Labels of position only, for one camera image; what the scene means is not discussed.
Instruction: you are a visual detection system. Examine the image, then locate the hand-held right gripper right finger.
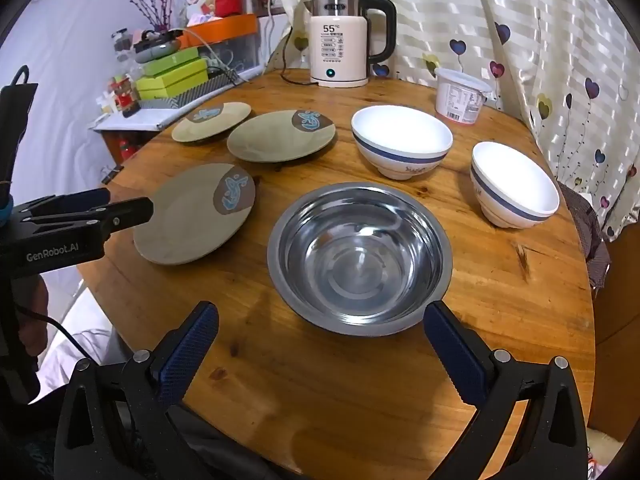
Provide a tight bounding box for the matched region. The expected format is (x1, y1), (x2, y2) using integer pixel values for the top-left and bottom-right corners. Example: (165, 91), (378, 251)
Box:
(425, 301), (588, 480)

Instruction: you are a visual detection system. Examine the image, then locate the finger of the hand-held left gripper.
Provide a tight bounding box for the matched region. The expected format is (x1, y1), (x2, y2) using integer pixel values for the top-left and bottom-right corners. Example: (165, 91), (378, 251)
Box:
(17, 187), (111, 216)
(20, 196), (154, 235)

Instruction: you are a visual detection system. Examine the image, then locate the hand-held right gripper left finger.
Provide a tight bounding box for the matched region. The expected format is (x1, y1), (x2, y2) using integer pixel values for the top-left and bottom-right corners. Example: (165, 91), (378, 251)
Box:
(54, 301), (219, 480)

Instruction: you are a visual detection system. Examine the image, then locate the beige plate with blue print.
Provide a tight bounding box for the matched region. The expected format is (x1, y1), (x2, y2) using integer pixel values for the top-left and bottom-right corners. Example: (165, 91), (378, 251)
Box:
(171, 102), (252, 145)
(227, 109), (337, 163)
(132, 162), (257, 267)

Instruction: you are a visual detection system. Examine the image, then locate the stainless steel bowl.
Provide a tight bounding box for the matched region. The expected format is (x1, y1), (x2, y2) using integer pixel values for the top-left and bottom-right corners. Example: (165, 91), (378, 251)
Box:
(266, 182), (453, 336)

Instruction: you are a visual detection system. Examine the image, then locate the small white blue-striped bowl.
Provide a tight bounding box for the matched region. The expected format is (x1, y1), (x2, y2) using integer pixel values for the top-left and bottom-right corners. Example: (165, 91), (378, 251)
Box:
(470, 141), (560, 230)

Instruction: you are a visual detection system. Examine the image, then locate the large white blue-striped bowl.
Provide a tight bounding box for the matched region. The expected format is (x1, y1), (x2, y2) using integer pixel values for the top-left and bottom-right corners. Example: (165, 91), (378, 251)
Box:
(351, 105), (454, 181)

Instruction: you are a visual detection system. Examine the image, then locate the red item under shelf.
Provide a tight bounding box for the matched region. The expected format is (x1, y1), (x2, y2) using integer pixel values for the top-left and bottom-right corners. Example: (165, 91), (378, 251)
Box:
(117, 135), (139, 163)

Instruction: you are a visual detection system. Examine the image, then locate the white bedsheet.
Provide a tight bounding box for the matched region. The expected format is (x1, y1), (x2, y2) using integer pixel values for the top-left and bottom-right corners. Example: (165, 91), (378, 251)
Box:
(42, 287), (118, 378)

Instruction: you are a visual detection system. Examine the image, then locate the white side shelf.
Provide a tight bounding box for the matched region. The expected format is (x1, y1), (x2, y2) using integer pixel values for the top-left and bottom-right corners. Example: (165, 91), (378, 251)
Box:
(90, 105), (201, 133)

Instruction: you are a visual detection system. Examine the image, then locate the small colourful figurine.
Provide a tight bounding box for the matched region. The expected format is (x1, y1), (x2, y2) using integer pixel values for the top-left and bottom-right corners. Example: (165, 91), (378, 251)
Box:
(100, 74), (141, 118)

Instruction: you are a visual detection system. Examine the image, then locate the grey zigzag patterned box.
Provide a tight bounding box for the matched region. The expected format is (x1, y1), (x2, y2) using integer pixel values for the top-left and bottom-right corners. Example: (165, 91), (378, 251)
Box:
(137, 67), (241, 111)

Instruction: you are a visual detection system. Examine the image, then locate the dark green flat box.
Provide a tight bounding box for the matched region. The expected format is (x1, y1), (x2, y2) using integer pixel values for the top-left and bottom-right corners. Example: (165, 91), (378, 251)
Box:
(137, 47), (201, 78)

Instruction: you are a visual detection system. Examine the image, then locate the glass pump bottle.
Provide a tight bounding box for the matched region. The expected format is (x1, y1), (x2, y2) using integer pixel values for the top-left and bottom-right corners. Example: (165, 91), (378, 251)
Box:
(112, 29), (133, 63)

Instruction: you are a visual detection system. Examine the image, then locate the wooden cabinet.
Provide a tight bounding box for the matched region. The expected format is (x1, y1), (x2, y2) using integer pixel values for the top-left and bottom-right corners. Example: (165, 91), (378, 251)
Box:
(587, 220), (640, 441)

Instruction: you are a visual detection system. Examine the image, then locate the grey and black gadget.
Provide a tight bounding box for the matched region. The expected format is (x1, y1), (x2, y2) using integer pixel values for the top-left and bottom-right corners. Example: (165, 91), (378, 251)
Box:
(134, 30), (183, 63)

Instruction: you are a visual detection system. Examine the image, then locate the dark patterned cloth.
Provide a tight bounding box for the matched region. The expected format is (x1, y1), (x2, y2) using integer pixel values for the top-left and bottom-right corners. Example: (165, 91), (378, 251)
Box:
(557, 182), (612, 286)

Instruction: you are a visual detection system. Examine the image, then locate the white plastic tub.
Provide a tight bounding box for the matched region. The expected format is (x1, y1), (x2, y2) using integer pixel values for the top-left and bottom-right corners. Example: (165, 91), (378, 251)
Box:
(434, 67), (493, 125)

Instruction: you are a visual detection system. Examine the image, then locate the cream electric kettle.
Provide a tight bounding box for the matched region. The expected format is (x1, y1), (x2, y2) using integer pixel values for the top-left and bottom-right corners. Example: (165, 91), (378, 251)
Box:
(303, 0), (397, 88)

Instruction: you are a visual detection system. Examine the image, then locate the heart-print striped curtain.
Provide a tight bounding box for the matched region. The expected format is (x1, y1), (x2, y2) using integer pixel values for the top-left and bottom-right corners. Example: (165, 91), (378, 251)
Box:
(272, 0), (640, 241)

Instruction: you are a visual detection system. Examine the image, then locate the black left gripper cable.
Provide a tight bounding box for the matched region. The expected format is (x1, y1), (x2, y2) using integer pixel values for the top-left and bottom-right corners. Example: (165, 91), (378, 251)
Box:
(15, 305), (96, 363)

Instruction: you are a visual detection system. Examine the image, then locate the black kettle power cable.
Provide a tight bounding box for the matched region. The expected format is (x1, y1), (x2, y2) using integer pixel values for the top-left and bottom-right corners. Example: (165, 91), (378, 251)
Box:
(272, 30), (321, 87)

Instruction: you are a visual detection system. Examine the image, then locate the white wall cable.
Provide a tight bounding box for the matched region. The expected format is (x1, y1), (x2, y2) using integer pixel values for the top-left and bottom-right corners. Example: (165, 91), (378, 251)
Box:
(267, 0), (281, 66)

